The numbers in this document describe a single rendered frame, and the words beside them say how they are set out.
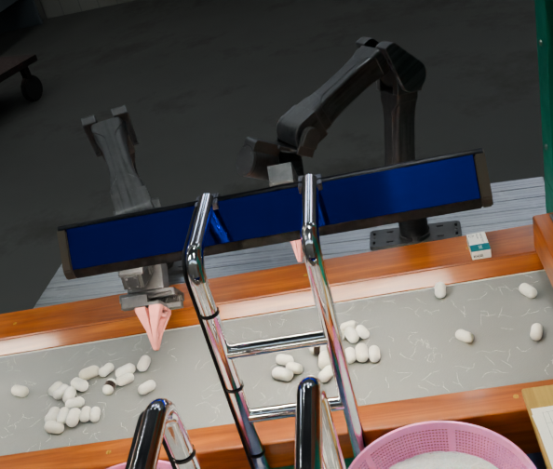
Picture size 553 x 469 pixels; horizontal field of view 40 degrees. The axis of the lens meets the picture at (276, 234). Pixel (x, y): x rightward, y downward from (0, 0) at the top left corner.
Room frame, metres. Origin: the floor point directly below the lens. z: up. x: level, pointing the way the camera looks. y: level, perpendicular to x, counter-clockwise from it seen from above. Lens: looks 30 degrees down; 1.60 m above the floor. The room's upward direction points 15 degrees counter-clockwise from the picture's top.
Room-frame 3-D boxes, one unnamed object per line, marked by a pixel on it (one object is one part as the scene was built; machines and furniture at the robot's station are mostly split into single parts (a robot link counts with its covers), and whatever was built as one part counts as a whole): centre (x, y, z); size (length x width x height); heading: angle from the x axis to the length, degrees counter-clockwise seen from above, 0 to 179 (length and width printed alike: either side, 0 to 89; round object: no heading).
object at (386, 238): (1.43, -0.30, 0.71); 0.20 x 0.07 x 0.08; 75
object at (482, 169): (0.97, 0.00, 1.08); 0.62 x 0.08 x 0.07; 80
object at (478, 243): (1.18, -0.36, 0.78); 0.06 x 0.04 x 0.02; 170
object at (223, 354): (0.89, 0.02, 0.90); 0.20 x 0.19 x 0.45; 80
